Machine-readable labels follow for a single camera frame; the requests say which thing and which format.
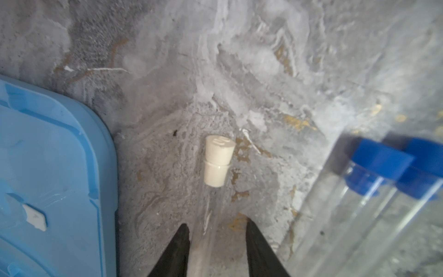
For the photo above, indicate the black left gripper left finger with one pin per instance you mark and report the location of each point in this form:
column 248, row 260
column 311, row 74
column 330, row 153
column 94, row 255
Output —
column 174, row 260

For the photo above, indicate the blue plastic bin lid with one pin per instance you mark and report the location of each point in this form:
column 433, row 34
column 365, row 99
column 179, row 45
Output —
column 59, row 186

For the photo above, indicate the test tube blue cap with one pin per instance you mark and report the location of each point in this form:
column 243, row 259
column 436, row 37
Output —
column 370, row 172
column 418, row 187

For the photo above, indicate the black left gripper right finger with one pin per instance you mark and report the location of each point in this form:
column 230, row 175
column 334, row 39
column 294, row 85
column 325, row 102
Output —
column 262, row 261

